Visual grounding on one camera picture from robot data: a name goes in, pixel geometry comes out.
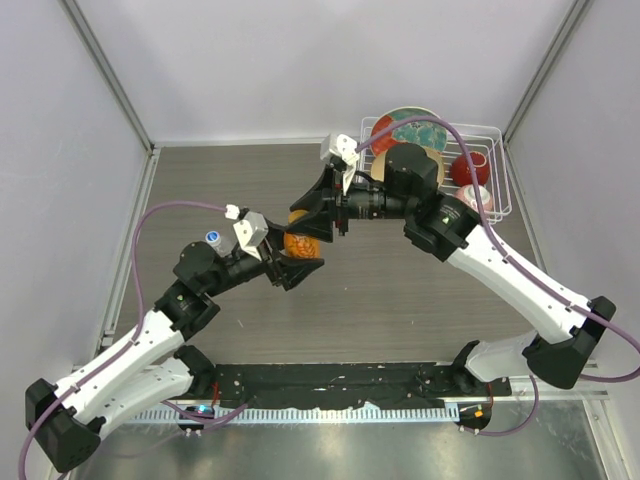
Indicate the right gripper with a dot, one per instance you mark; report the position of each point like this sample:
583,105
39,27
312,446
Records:
318,222

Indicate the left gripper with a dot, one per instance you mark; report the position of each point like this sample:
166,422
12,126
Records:
280,268

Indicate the orange juice bottle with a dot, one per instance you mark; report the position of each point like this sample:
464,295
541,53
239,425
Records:
301,247

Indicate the orange bottle cap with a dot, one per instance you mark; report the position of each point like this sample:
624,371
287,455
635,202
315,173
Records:
296,215

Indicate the clear plastic water bottle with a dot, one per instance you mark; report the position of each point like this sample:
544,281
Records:
221,243

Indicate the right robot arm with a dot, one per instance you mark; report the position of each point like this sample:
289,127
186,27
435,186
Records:
563,337

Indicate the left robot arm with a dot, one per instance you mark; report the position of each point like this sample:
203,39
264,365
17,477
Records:
154,362

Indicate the cream floral plate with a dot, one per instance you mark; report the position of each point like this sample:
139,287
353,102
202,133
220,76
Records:
377,171

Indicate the red and teal plate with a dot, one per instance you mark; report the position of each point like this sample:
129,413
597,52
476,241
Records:
423,133

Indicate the pink patterned bowl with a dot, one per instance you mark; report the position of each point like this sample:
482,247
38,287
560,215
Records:
467,195

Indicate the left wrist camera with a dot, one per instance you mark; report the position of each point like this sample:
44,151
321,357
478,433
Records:
250,229

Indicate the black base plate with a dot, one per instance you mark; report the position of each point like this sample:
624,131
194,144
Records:
341,386

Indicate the white wire dish rack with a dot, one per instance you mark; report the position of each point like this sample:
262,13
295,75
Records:
488,157

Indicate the white slotted cable duct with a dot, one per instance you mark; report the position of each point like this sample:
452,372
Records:
368,413

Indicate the aluminium frame rail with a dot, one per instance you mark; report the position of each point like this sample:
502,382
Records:
522,389

